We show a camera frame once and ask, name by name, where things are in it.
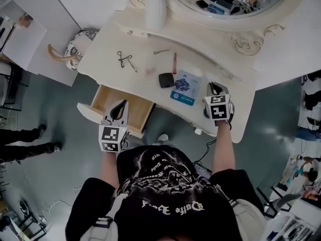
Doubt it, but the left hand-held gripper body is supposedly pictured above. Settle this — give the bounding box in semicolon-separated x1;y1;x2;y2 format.
98;116;131;153

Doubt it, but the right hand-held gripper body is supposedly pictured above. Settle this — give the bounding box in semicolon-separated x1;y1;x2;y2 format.
203;93;235;128

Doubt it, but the wooden drawer with white front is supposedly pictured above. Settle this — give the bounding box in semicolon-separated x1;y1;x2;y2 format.
76;84;156;139

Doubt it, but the blue face mask packet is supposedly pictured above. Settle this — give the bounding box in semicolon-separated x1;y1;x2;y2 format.
170;69;203;106

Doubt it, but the black compact case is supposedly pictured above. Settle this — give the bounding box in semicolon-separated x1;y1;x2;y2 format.
158;72;175;89

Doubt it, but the black eyelash curler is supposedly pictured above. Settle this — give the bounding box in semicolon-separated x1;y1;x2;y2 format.
117;50;133;69

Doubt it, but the person's right forearm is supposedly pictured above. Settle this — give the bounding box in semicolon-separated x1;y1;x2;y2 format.
212;120;236;175

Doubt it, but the person's left forearm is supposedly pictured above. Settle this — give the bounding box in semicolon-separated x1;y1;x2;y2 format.
100;149;121;188

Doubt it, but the white table top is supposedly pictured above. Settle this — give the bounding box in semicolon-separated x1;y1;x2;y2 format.
78;9;259;144

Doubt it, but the black tablet device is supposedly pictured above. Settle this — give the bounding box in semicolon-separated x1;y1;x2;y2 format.
192;160;213;180

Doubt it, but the patterned round stool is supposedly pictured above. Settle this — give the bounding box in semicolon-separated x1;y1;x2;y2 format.
64;29;100;72

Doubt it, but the curved wooden stool backrest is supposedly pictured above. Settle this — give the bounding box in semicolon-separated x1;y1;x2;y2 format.
47;43;79;63

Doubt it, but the person's black printed t-shirt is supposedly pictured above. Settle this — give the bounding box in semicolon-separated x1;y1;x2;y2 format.
65;145;264;241

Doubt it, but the white ribbed vase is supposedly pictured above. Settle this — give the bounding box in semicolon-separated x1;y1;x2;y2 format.
144;0;168;30

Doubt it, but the black metal rack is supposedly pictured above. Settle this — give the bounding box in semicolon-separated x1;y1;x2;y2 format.
0;61;29;111

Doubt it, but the grey office chair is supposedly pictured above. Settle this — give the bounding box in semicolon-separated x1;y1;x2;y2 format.
257;186;302;218

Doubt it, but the black cable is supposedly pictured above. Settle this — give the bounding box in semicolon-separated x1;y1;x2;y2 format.
197;139;217;163

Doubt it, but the oval mirror with white frame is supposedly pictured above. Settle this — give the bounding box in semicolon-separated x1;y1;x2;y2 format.
128;0;307;58

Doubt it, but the beige shoulder strap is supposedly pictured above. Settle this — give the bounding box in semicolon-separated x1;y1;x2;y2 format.
86;216;119;241
229;198;266;241

